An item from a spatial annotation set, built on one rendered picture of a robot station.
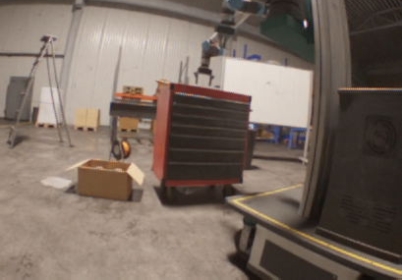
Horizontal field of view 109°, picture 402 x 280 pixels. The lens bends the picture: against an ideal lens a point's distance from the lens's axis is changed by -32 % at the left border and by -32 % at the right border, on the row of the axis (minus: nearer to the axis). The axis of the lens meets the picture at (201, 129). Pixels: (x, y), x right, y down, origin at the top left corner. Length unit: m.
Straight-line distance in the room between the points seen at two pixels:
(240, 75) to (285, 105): 1.07
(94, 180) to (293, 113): 3.69
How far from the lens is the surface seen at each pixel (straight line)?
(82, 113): 7.53
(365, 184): 0.74
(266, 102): 4.17
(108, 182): 1.72
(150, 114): 4.58
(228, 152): 1.77
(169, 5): 10.39
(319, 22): 1.03
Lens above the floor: 0.68
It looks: 2 degrees down
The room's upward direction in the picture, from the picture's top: 6 degrees clockwise
